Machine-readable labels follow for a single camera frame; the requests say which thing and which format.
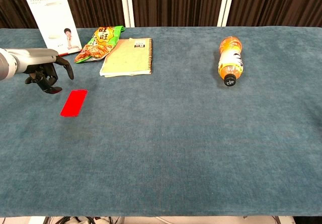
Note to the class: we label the orange drink bottle black cap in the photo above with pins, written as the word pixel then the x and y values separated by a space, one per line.
pixel 230 58

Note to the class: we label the yellow spiral notebook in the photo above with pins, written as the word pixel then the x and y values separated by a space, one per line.
pixel 129 58

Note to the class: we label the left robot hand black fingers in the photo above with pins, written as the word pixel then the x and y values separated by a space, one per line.
pixel 37 58

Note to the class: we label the white partition post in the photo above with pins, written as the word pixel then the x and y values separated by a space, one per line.
pixel 226 3
pixel 127 5

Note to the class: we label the dark brown curtain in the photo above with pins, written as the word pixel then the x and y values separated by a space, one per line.
pixel 176 3
pixel 276 3
pixel 95 5

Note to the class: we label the red card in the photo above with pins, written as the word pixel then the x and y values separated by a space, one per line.
pixel 74 103

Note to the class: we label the blue table cloth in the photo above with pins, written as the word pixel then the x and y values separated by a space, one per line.
pixel 161 138

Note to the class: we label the green orange snack bag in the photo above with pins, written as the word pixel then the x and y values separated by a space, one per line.
pixel 99 45

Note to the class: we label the white product box with portrait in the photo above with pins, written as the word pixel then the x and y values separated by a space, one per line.
pixel 54 20

